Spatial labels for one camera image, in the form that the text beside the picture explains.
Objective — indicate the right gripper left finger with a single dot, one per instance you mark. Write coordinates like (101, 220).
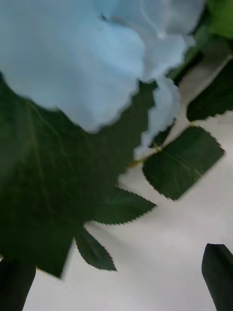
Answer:
(12, 291)

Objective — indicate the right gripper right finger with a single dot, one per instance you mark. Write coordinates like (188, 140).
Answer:
(221, 279)

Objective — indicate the pale blue flower with stem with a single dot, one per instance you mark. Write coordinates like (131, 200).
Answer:
(72, 60)

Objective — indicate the green leaf twig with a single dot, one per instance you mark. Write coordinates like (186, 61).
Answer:
(182, 162)

